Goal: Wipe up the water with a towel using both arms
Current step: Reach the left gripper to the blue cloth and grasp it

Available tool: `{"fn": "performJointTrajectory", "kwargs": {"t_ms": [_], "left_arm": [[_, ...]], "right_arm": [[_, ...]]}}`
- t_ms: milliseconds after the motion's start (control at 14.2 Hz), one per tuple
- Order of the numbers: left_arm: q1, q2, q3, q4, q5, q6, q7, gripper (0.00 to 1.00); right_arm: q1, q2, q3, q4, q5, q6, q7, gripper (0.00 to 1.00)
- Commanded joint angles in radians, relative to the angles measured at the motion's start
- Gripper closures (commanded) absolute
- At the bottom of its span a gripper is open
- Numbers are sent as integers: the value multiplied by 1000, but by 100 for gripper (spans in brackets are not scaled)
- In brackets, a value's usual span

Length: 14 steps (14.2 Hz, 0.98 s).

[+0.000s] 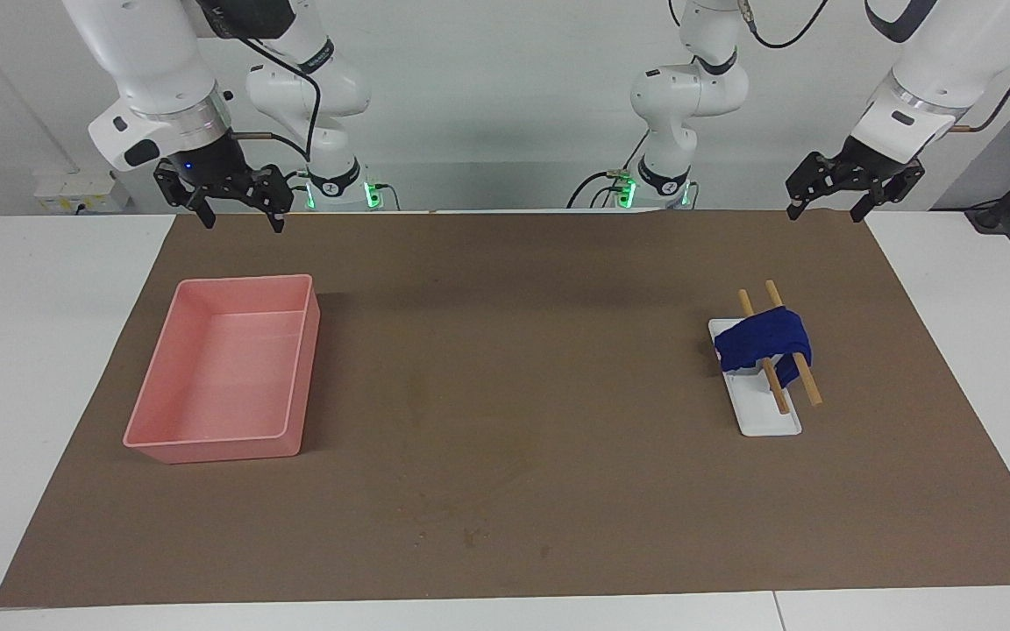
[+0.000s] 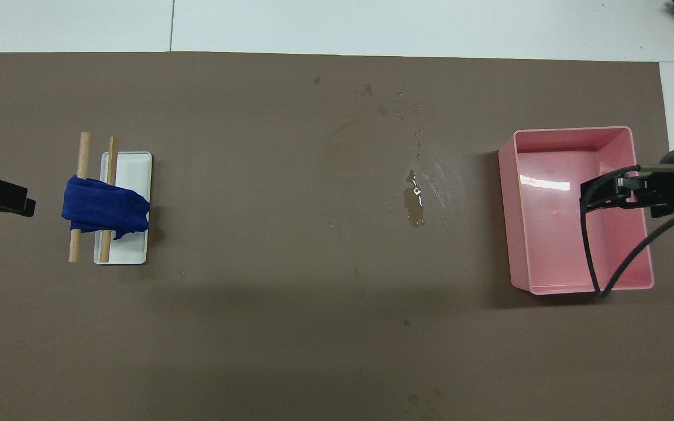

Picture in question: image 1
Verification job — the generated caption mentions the wooden rack rod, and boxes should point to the wooden rack rod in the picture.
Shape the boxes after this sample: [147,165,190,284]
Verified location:
[765,280,822,407]
[738,289,791,415]

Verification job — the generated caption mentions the white towel rack base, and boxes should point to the white towel rack base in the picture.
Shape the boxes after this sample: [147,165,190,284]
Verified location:
[708,317,802,437]

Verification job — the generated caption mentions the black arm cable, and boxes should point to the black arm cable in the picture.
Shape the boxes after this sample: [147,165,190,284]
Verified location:
[198,0,324,163]
[950,22,1010,134]

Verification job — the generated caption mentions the blue towel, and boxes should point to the blue towel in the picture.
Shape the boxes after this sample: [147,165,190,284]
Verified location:
[714,305,814,391]

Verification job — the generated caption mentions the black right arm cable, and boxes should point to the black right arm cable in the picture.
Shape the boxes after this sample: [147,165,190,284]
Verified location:
[198,0,324,163]

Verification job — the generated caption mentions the black left base cables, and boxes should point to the black left base cables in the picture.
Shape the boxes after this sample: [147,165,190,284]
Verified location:
[566,131,651,209]

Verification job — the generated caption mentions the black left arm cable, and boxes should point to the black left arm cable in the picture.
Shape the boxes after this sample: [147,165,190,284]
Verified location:
[950,22,1010,134]

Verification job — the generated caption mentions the brown table mat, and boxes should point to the brown table mat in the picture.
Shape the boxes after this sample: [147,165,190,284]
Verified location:
[0,210,1010,608]

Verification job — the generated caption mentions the pink plastic bin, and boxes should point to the pink plastic bin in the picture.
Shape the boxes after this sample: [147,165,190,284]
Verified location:
[123,274,322,464]

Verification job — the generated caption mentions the white power socket box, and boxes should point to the white power socket box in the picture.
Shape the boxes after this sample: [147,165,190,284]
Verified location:
[34,173,131,214]

